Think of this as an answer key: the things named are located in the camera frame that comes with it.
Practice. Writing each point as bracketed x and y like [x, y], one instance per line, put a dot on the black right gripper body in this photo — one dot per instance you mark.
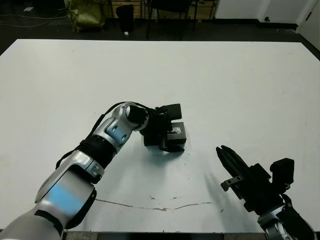
[260, 192]

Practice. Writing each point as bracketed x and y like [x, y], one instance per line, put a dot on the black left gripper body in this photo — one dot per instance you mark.
[156, 125]

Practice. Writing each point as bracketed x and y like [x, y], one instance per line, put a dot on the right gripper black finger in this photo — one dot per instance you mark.
[237, 158]
[231, 168]

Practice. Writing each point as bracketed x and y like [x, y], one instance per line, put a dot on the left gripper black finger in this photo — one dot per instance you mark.
[169, 125]
[172, 148]

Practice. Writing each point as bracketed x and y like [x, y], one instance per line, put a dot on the black box lid with print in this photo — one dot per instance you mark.
[180, 136]

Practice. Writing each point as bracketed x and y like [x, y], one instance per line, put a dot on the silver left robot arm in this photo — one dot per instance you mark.
[75, 160]

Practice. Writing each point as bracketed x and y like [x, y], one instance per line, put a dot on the yellow-green plastic bag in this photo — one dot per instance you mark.
[85, 15]

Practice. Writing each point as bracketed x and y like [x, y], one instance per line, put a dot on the black round door stopper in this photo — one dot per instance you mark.
[267, 19]

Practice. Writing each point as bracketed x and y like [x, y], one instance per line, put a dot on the white paper sheet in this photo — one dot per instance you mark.
[28, 9]

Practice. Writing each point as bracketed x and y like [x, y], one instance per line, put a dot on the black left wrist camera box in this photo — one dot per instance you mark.
[172, 111]

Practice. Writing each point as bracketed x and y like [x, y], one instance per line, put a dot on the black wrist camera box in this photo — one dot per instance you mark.
[172, 111]
[283, 170]

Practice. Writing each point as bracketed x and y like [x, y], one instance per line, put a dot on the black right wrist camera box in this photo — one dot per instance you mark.
[283, 170]

